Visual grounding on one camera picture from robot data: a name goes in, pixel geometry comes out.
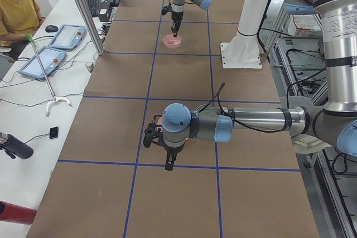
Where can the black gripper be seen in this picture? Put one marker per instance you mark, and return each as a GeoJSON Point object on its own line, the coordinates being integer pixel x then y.
{"type": "Point", "coordinates": [170, 150]}
{"type": "Point", "coordinates": [177, 16]}

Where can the pink bowl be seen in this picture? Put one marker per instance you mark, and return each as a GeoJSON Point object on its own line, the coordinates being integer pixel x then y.
{"type": "Point", "coordinates": [171, 41]}

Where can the black keyboard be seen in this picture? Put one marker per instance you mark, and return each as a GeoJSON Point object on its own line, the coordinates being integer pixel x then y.
{"type": "Point", "coordinates": [94, 7]}

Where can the upper blue teach pendant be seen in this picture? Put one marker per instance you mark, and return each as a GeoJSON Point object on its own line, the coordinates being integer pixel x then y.
{"type": "Point", "coordinates": [68, 37]}

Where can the small black square device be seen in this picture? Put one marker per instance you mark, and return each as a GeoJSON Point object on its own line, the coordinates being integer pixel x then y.
{"type": "Point", "coordinates": [54, 132]}

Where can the black computer mouse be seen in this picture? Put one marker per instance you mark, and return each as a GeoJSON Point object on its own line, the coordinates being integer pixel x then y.
{"type": "Point", "coordinates": [51, 28]}

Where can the reacher grabber stick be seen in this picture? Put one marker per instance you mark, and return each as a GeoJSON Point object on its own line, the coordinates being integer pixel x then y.
{"type": "Point", "coordinates": [55, 99]}

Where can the person in yellow shirt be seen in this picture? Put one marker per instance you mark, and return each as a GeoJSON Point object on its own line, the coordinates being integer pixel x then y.
{"type": "Point", "coordinates": [18, 19]}

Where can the red water bottle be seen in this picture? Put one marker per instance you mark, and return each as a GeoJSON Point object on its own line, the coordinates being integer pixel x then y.
{"type": "Point", "coordinates": [17, 214]}

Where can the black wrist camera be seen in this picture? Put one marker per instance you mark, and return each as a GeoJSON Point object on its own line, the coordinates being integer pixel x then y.
{"type": "Point", "coordinates": [153, 134]}
{"type": "Point", "coordinates": [166, 9]}

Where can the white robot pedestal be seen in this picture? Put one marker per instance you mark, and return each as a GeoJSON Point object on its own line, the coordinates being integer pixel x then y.
{"type": "Point", "coordinates": [242, 52]}

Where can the aluminium frame post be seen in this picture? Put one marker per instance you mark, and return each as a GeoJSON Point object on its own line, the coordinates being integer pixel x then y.
{"type": "Point", "coordinates": [85, 13]}

